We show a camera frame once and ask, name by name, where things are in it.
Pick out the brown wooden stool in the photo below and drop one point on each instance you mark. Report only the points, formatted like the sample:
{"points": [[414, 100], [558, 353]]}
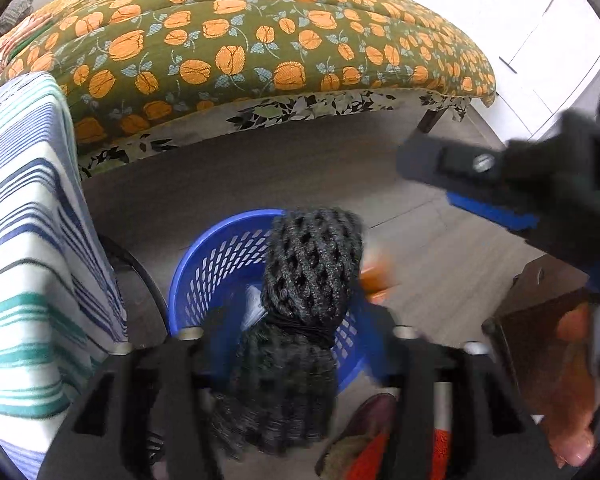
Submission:
{"points": [[530, 320]]}

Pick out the orange floral green quilt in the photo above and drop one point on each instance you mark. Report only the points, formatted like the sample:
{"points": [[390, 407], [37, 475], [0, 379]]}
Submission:
{"points": [[280, 35]]}

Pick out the person's right hand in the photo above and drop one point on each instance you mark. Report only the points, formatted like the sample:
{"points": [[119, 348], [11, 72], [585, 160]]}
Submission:
{"points": [[565, 400]]}

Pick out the white wardrobe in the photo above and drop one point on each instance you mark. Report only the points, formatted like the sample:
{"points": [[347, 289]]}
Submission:
{"points": [[530, 35]]}

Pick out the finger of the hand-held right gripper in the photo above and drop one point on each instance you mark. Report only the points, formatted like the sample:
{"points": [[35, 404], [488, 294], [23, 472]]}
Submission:
{"points": [[495, 212]]}

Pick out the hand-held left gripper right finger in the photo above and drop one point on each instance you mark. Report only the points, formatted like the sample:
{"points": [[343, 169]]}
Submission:
{"points": [[375, 335]]}

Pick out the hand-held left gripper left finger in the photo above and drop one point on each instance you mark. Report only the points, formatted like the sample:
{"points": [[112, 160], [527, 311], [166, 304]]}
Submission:
{"points": [[220, 350]]}

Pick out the blue plastic basket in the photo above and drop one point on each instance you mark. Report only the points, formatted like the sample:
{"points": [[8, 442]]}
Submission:
{"points": [[205, 270]]}

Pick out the black foam net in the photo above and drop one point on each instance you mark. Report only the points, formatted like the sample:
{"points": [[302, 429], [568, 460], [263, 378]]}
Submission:
{"points": [[310, 270]]}

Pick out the olive brown slipper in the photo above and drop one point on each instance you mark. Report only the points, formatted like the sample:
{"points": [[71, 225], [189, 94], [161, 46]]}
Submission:
{"points": [[360, 425]]}

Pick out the striped tablecloth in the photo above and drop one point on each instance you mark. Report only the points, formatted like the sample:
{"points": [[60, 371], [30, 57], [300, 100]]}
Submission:
{"points": [[30, 210]]}

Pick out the leaf patterned bed sheet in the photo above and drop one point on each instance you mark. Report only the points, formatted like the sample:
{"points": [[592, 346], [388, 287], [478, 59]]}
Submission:
{"points": [[280, 110]]}

